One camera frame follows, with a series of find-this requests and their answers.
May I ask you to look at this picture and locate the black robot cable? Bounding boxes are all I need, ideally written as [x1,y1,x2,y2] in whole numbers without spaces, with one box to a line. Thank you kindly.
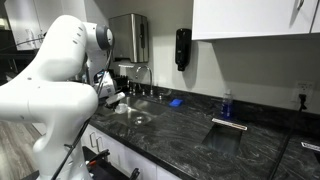
[50,46,114,180]

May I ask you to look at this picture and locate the countertop trash chute opening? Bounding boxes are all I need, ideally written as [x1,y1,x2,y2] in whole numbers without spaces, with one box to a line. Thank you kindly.
[300,141,320,168]
[200,117,249,157]

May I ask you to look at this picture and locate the steel paper towel dispenser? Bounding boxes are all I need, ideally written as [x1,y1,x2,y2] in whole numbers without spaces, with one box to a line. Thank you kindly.
[108,13,150,64]

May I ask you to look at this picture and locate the white wall cabinet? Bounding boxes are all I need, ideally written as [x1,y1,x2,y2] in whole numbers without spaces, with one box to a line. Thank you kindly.
[191,0,320,42]

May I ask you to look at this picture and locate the wire dish rack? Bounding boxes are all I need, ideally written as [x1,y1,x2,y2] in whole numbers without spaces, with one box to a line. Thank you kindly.
[113,75,130,90]

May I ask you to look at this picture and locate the black power cord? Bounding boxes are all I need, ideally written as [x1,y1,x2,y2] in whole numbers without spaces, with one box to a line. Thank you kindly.
[266,93,308,180]

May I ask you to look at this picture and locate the black background desk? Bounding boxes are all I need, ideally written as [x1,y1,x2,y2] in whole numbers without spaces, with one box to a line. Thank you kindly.
[0,48,38,75]

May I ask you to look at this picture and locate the black clamp orange grip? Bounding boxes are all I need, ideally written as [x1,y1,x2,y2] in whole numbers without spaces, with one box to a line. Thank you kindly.
[129,167,141,180]
[84,148,111,168]

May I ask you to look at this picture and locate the small chrome side faucet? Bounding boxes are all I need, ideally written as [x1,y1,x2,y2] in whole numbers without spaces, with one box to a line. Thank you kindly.
[125,79,133,97]

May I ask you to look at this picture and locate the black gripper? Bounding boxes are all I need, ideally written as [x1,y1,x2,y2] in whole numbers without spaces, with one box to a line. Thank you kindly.
[104,98,122,113]

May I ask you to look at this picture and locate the chrome gooseneck faucet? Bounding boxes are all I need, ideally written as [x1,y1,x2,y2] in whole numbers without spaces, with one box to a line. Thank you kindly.
[134,65,155,98]

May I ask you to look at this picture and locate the stainless steel sink basin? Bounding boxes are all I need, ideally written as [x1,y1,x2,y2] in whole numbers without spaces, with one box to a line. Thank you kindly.
[96,95,168,128]

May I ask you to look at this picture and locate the black wall soap dispenser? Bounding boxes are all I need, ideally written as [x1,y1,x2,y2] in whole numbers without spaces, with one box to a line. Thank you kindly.
[175,28,193,72]

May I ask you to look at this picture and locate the blue sponge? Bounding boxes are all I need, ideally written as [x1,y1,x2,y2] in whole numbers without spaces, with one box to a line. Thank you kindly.
[168,98,184,108]

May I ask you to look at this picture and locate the white wall outlet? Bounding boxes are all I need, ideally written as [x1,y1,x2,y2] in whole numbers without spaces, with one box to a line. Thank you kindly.
[293,80,315,103]

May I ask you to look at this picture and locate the steel sink drain strainer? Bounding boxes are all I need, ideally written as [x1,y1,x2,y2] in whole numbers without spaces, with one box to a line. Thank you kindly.
[132,115,149,126]

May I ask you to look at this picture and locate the white background cabinets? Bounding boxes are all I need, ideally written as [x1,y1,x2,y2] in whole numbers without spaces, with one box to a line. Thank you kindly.
[3,0,87,52]

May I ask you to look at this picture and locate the white base cabinet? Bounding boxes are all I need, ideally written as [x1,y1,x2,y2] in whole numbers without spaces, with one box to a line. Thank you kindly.
[79,121,198,180]

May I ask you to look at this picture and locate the chrome faucet lever red mark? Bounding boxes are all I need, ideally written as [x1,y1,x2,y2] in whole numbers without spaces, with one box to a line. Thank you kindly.
[131,87,147,98]

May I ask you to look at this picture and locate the clear bottle blue liquid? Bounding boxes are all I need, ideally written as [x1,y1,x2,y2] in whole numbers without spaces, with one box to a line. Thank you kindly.
[220,89,234,121]

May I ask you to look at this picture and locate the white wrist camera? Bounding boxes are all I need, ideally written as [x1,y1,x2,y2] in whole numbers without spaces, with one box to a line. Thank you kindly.
[105,91,127,106]

